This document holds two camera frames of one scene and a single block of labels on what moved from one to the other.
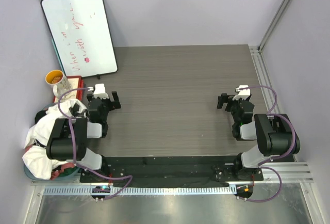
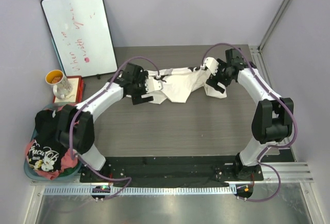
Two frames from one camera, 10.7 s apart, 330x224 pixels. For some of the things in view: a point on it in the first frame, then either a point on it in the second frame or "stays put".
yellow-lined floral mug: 60,83 stays put
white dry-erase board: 79,27 stays put
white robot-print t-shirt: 36,160 to 180,84
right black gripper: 229,102 to 215,80
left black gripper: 109,103 to 141,93
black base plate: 171,171 stays put
